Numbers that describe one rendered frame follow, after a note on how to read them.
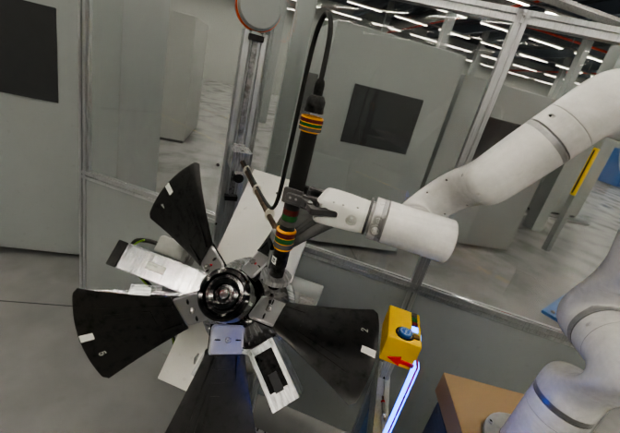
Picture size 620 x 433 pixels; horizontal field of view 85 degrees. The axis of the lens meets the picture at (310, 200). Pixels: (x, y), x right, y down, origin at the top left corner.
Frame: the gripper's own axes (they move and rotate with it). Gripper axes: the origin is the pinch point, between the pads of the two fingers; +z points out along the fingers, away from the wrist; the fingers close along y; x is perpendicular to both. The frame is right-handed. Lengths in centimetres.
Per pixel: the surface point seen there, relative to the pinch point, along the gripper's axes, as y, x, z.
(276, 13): 59, 39, 35
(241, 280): -2.8, -22.4, 7.1
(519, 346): 70, -60, -90
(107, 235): 70, -80, 112
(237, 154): 46, -9, 35
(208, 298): -6.1, -27.6, 12.7
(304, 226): 11.3, -11.7, -1.2
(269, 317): -2.2, -29.6, -1.1
